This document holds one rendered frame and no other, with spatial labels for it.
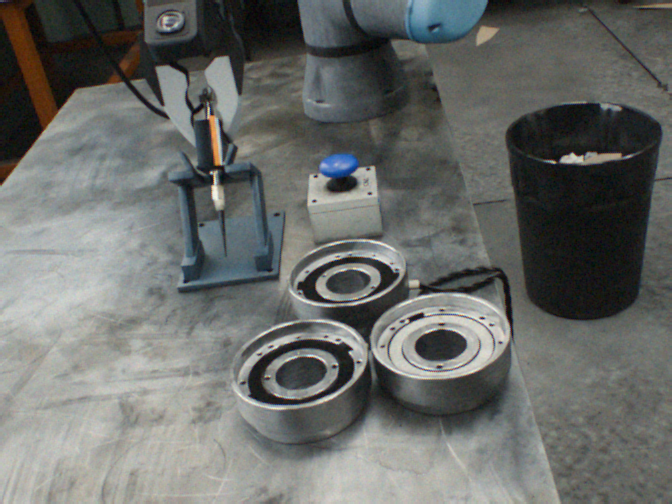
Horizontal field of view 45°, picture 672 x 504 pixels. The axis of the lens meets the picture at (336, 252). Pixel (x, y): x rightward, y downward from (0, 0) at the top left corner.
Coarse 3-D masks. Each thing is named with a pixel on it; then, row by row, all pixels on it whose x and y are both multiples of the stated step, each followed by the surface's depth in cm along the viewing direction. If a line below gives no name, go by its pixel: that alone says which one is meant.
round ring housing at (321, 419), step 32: (320, 320) 65; (256, 352) 65; (320, 352) 64; (352, 352) 63; (288, 384) 65; (320, 384) 61; (352, 384) 58; (256, 416) 59; (288, 416) 58; (320, 416) 58; (352, 416) 61
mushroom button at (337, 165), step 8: (328, 160) 83; (336, 160) 83; (344, 160) 82; (352, 160) 82; (320, 168) 83; (328, 168) 82; (336, 168) 82; (344, 168) 81; (352, 168) 82; (328, 176) 82; (336, 176) 82; (344, 176) 82
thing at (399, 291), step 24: (360, 240) 75; (312, 264) 75; (360, 264) 74; (288, 288) 71; (336, 288) 74; (360, 288) 74; (408, 288) 71; (312, 312) 68; (336, 312) 67; (360, 312) 67
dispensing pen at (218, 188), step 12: (204, 96) 80; (204, 108) 81; (204, 120) 79; (204, 132) 79; (204, 144) 79; (204, 156) 79; (204, 168) 79; (216, 168) 80; (216, 180) 80; (216, 192) 80; (216, 204) 80
